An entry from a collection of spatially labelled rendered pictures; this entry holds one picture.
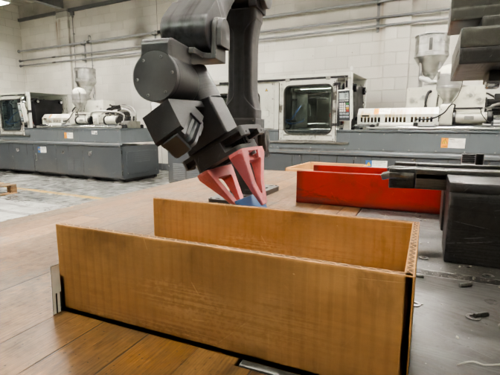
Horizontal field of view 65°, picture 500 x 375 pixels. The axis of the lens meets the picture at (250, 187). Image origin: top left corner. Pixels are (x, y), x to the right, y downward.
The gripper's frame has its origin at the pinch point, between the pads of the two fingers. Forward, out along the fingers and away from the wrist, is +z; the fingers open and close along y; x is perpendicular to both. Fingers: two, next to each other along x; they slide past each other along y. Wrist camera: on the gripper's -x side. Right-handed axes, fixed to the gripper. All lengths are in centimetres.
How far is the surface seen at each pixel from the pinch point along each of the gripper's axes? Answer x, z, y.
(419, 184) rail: 5.7, 7.3, 19.0
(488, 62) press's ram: 1.2, -1.6, 30.7
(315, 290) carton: -26.3, 6.6, 15.1
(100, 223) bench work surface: -5.6, -7.5, -21.0
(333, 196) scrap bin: 22.0, 5.0, 3.7
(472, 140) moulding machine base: 453, 38, 42
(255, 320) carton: -26.4, 7.0, 10.7
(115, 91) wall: 679, -408, -555
